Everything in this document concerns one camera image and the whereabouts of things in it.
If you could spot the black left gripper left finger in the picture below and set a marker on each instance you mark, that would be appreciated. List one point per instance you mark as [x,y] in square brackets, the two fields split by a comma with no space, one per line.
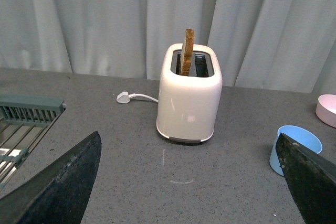
[60,192]

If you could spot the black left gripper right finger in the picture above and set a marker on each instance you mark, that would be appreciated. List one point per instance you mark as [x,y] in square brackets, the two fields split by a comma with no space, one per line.
[310,179]

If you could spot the blue plastic cup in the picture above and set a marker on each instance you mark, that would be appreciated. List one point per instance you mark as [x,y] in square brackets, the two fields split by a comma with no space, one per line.
[295,154]

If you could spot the pink plastic bowl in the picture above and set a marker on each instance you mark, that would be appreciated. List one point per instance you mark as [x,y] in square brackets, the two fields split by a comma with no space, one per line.
[325,109]

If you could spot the green metal dish rack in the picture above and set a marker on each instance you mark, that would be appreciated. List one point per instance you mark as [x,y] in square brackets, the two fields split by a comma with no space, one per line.
[25,119]

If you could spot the white power plug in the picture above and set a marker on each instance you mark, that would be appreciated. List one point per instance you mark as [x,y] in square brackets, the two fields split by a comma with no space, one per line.
[123,97]

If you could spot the grey pleated curtain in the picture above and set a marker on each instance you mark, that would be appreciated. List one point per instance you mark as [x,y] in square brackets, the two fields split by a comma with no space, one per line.
[268,44]

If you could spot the white two-slot toaster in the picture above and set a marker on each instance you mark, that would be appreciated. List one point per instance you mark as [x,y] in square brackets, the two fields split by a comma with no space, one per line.
[187,106]

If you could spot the brown toast slice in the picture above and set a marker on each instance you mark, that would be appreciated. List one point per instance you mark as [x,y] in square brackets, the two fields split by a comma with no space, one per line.
[186,53]

